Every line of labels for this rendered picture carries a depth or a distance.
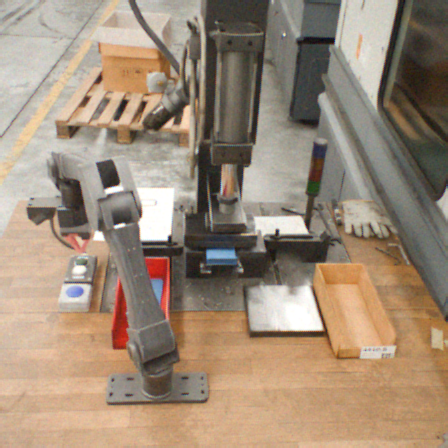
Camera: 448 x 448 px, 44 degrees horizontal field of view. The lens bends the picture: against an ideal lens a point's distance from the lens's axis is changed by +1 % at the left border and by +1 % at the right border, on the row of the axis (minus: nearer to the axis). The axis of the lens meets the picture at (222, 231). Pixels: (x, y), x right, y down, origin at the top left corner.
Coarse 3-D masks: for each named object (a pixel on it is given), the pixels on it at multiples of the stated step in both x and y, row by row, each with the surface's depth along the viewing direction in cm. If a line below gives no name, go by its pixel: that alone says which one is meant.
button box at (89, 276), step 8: (72, 248) 148; (72, 256) 141; (80, 256) 142; (88, 256) 142; (96, 256) 142; (72, 264) 139; (88, 264) 139; (96, 264) 141; (72, 272) 136; (88, 272) 136; (64, 280) 133; (72, 280) 134; (80, 280) 134; (88, 280) 134
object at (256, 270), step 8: (192, 256) 137; (200, 256) 137; (240, 256) 138; (248, 256) 138; (256, 256) 138; (264, 256) 139; (192, 264) 139; (248, 264) 140; (256, 264) 140; (264, 264) 140; (192, 272) 140; (248, 272) 141; (256, 272) 141
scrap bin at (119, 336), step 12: (156, 264) 138; (168, 264) 136; (156, 276) 140; (168, 276) 132; (120, 288) 131; (168, 288) 128; (120, 300) 131; (168, 300) 125; (120, 312) 129; (168, 312) 125; (120, 324) 126; (120, 336) 123; (120, 348) 120
